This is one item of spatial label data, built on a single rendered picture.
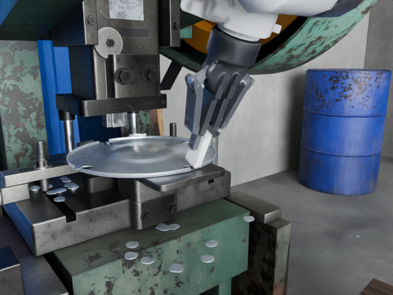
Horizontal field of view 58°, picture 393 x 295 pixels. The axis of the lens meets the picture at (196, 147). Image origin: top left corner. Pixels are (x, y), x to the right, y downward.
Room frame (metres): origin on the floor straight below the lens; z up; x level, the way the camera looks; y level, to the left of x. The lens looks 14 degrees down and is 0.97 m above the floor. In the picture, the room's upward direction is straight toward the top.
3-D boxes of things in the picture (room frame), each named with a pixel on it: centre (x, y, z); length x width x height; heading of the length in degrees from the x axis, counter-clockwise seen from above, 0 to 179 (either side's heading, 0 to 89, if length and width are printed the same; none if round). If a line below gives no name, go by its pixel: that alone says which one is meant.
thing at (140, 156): (0.69, 0.11, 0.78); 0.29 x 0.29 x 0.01
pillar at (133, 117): (0.89, 0.16, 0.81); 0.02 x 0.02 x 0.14
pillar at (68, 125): (0.79, 0.29, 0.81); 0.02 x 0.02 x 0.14
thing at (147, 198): (0.65, 0.08, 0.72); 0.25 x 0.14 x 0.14; 38
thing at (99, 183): (0.80, 0.19, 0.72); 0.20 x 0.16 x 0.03; 128
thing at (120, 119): (0.78, 0.18, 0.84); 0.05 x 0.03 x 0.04; 128
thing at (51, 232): (0.79, 0.19, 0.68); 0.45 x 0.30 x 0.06; 128
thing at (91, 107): (0.80, 0.19, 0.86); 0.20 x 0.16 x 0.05; 128
